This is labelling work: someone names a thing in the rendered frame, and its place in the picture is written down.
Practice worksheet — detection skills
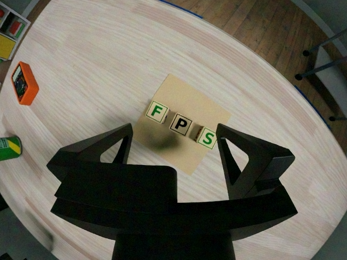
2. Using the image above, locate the tan square mat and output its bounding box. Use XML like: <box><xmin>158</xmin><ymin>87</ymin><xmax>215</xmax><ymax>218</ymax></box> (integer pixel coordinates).
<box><xmin>133</xmin><ymin>73</ymin><xmax>232</xmax><ymax>176</ymax></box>

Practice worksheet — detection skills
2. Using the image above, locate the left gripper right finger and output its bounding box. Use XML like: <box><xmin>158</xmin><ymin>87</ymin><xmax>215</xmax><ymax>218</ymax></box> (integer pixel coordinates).
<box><xmin>216</xmin><ymin>123</ymin><xmax>295</xmax><ymax>200</ymax></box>

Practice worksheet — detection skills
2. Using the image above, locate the orange pocket multimeter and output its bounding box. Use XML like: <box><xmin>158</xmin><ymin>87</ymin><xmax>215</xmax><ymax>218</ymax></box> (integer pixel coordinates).
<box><xmin>11</xmin><ymin>61</ymin><xmax>39</xmax><ymax>106</ymax></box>

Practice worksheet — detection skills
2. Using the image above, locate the green and yellow soda can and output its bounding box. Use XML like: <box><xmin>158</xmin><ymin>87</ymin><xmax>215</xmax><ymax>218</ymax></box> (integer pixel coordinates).
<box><xmin>0</xmin><ymin>137</ymin><xmax>22</xmax><ymax>161</ymax></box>

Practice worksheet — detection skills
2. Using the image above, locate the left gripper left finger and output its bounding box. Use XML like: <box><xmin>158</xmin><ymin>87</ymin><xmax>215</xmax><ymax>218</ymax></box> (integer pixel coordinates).
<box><xmin>54</xmin><ymin>123</ymin><xmax>133</xmax><ymax>164</ymax></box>

